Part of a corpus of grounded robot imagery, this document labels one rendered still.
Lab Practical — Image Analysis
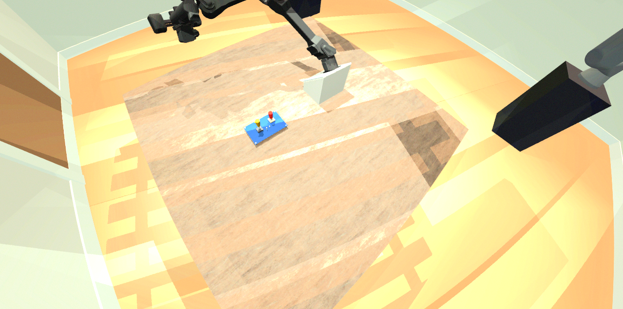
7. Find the blue circuit board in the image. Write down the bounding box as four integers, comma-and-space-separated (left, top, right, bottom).
244, 111, 288, 145

